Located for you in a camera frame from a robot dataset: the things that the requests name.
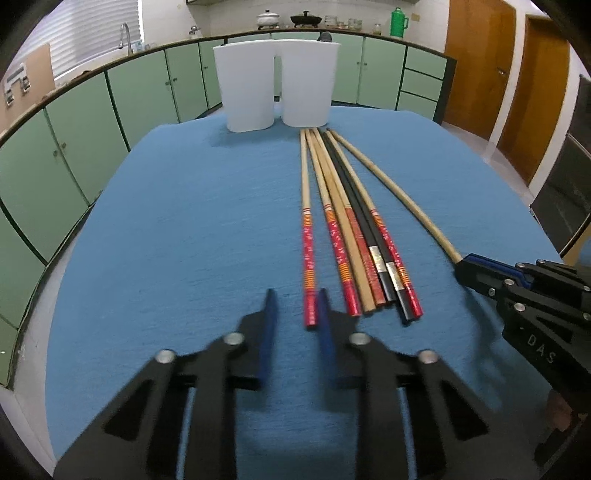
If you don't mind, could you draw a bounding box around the orange-red-handled wooden chopstick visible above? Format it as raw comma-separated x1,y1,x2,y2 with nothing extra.
316,129,386,309

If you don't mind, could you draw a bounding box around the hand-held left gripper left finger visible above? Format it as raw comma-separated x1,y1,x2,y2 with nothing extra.
55,288,278,480

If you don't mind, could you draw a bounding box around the person's right hand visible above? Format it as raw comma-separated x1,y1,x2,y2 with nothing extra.
545,390,580,435

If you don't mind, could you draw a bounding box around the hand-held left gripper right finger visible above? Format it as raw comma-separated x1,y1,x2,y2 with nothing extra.
318,290,541,480

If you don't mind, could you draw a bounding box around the silver sink faucet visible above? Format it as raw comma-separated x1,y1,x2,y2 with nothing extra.
117,22,134,56

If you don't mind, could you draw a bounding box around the black chopstick with silver band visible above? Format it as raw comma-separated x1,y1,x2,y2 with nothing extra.
322,130,414,323
318,130,398,303

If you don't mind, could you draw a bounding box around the green cabinet drawer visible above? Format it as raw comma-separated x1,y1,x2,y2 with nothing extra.
397,91,438,120
401,70,444,100
405,46,448,77

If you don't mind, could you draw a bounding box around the brown wooden door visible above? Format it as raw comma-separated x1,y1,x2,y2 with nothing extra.
496,14,571,185
442,0,517,141

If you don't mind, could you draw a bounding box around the green thermos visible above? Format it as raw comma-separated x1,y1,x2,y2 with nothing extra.
389,7,410,38

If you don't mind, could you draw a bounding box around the plain wooden chopstick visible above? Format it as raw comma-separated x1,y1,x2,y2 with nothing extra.
310,128,377,315
329,130,464,265

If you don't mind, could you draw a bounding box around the white device on board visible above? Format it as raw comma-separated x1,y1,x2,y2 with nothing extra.
4,65,32,108

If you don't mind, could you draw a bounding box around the dark panel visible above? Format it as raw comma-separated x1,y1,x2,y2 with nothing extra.
530,74,591,259

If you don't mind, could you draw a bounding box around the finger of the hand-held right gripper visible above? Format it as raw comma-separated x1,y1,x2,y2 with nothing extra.
464,253,591,296
455,267,532,319

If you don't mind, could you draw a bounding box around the brown board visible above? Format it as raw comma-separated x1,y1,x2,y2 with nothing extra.
0,42,56,134

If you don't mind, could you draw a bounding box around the red-handled wooden chopstick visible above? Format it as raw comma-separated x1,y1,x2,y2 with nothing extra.
299,129,320,329
305,129,362,318
325,129,424,320

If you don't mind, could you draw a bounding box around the white two-compartment utensil holder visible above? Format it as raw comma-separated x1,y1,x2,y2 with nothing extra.
213,39,341,134

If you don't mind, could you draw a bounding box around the blue tablecloth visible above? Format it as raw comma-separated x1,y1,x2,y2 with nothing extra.
45,105,573,480

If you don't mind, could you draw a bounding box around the white window blind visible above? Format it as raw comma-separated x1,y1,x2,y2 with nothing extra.
48,0,145,77

